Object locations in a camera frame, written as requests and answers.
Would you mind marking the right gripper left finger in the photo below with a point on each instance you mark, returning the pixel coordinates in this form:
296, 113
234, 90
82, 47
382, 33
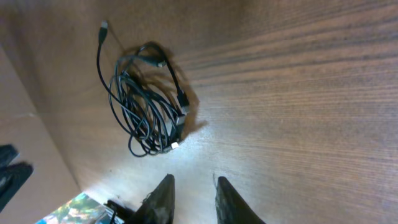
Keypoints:
159, 206

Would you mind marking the black object at left edge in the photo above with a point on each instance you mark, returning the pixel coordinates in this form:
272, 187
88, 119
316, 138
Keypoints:
13, 176

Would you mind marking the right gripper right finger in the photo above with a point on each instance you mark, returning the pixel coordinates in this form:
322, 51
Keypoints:
231, 208

